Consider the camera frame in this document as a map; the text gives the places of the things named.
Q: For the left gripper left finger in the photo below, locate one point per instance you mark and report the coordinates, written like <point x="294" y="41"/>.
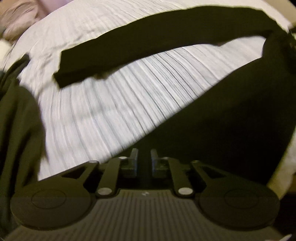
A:
<point x="116" y="168"/>

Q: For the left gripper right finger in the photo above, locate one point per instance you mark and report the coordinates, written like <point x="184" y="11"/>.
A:
<point x="162" y="167"/>

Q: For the black garment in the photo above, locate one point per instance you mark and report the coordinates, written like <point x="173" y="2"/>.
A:
<point x="243" y="124"/>

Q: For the black clothes pile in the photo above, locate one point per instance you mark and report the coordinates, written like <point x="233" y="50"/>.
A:
<point x="22" y="139"/>

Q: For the striped white bedspread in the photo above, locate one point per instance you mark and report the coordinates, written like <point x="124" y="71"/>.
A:
<point x="97" y="118"/>

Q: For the pink crumpled blanket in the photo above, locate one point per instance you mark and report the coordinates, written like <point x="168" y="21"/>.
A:
<point x="17" y="17"/>

